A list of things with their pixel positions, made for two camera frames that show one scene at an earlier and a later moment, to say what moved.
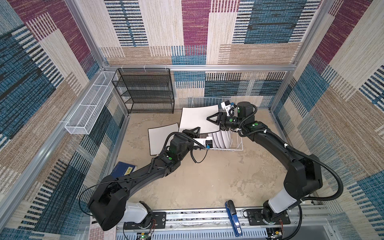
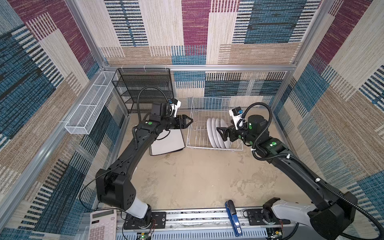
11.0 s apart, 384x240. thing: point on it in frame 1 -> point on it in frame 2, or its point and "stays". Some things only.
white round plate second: [220, 139] stays
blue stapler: [230, 207] stays
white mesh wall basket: [81, 123] stays
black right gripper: [220, 117] -> [224, 136]
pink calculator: [96, 232] stays
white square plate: [192, 117] -> [167, 141]
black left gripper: [194, 134] -> [182, 122]
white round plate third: [216, 140] stays
